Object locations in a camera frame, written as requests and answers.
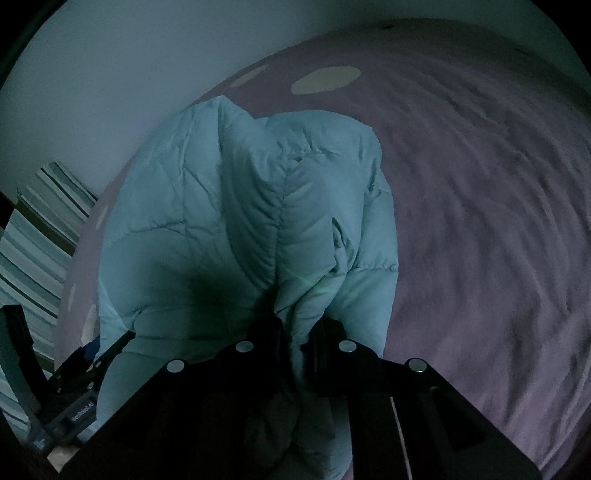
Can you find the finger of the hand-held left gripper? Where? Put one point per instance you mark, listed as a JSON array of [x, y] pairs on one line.
[[21, 355], [113, 348]]

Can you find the striped cloth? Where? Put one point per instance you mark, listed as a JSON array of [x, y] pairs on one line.
[[32, 277]]

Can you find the pink dotted bed blanket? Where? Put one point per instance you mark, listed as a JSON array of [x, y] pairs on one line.
[[461, 207]]

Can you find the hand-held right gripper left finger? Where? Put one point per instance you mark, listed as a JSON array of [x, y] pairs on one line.
[[270, 344]]

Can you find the light blue puffer jacket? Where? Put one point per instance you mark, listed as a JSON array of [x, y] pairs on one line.
[[207, 207]]

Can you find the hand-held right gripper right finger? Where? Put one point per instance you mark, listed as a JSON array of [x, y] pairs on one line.
[[325, 350]]

